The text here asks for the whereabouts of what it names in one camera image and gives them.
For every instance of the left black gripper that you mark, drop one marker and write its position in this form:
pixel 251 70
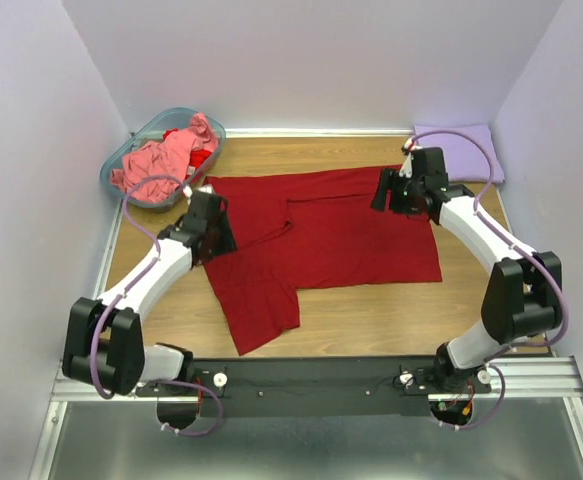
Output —
pixel 227 241

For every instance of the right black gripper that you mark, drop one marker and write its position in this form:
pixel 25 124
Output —
pixel 387 181

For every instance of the dark red t shirt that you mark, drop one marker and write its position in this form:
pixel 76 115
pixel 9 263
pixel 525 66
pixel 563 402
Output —
pixel 309 231

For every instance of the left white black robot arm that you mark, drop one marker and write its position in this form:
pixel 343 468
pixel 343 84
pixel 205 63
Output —
pixel 104 344

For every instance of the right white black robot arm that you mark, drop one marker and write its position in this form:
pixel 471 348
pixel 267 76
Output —
pixel 523 297

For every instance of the pink t shirt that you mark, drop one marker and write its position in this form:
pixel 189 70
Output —
pixel 155 190

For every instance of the clear blue plastic bin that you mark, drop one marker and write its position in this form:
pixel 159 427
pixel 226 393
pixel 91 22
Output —
pixel 146 154

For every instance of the folded lavender t shirt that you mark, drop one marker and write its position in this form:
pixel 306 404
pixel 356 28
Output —
pixel 464 161

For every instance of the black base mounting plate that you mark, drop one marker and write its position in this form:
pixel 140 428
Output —
pixel 329 386

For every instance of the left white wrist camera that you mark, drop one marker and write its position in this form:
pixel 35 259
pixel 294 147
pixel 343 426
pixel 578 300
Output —
pixel 189 191

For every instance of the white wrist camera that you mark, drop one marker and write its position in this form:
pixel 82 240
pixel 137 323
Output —
pixel 406 168
pixel 189 191

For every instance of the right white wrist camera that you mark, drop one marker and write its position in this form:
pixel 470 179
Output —
pixel 406 168

